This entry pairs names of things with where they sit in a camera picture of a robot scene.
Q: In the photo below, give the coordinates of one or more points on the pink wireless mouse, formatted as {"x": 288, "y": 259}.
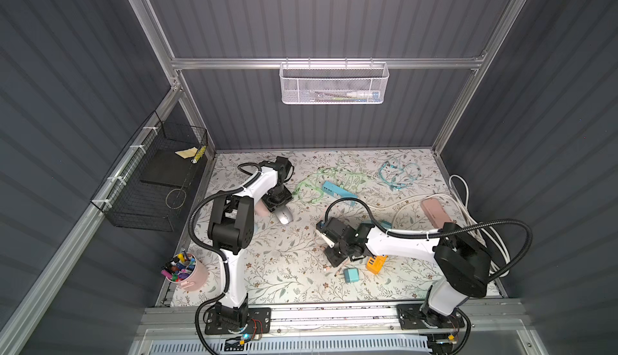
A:
{"x": 261, "y": 209}

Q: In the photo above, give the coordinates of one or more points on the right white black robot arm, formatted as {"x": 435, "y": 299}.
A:
{"x": 464, "y": 262}

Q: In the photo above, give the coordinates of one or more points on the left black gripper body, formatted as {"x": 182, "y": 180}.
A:
{"x": 278, "y": 199}

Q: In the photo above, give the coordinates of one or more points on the black notebook in basket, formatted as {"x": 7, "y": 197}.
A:
{"x": 167, "y": 169}

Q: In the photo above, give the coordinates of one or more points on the pink power strip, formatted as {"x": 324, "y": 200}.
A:
{"x": 435, "y": 212}

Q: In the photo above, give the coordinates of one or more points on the blue power strip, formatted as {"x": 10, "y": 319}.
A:
{"x": 335, "y": 191}

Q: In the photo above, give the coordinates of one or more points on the teal charger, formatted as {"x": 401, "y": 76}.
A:
{"x": 351, "y": 275}

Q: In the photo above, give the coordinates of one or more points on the pink pen cup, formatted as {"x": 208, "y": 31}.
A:
{"x": 185, "y": 271}

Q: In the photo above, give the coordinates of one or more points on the silver grey wireless mouse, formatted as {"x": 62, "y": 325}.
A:
{"x": 284, "y": 215}

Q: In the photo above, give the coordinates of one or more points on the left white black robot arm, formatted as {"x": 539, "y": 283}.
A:
{"x": 231, "y": 230}

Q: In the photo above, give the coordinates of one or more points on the yellow sticky note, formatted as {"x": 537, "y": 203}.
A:
{"x": 188, "y": 153}

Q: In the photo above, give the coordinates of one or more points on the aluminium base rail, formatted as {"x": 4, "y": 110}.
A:
{"x": 342, "y": 318}

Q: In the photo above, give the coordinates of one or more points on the black wire wall basket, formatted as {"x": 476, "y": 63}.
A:
{"x": 128, "y": 203}

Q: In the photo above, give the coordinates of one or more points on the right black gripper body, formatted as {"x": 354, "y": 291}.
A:
{"x": 335, "y": 247}

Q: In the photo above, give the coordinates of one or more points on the orange power strip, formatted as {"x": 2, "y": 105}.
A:
{"x": 376, "y": 263}

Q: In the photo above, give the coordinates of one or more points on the white wire mesh basket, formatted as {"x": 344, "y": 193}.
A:
{"x": 338, "y": 83}

